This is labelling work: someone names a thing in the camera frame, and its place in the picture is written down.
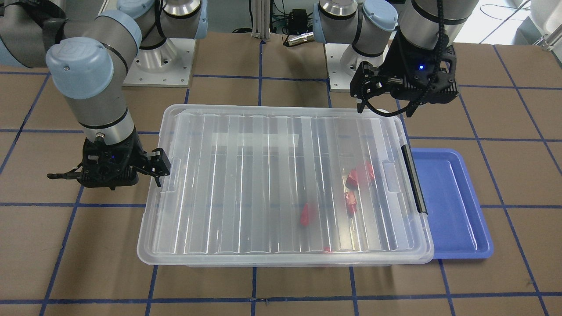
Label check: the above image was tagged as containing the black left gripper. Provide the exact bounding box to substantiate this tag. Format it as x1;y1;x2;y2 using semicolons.
350;33;458;118

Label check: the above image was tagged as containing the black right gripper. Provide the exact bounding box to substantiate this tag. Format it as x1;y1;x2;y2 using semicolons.
47;134;171;190

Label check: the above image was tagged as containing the clear plastic box lid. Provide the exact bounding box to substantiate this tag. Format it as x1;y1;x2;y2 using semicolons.
137;104;435;266

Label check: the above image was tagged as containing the red block carried to tray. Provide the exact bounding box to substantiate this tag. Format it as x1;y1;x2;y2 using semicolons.
344;191;357;216

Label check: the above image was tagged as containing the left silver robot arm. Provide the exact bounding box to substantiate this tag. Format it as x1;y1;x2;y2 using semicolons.
313;0;478;117

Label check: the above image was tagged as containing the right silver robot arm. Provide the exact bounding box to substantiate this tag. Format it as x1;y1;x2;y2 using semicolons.
0;0;208;190

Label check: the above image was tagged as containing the red block upper pair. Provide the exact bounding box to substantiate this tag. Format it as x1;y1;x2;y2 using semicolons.
357;161;375;183

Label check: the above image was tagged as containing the red block beside pair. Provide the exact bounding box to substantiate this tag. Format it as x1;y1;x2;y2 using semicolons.
345;169;359;190

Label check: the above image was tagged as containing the black electronics box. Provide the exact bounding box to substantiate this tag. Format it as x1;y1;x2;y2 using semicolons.
288;9;308;30

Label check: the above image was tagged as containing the clear plastic storage box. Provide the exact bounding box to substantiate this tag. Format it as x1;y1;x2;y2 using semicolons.
145;105;433;268

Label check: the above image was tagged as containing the red block under lid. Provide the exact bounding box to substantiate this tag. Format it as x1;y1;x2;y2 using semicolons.
300;202;318;227

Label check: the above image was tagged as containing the blue plastic tray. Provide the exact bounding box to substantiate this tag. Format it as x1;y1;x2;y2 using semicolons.
411;148;494;259

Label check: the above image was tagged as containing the silver metal cylinder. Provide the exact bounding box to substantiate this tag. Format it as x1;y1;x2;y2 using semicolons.
283;32;315;47

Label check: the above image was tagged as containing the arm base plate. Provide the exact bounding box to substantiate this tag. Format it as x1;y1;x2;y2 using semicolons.
123;38;197;88
324;43;388;93

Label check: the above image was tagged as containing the black box latch handle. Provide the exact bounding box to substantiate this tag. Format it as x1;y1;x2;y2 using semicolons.
401;144;428;215

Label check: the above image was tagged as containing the aluminium frame post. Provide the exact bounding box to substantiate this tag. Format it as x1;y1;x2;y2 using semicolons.
250;0;271;42

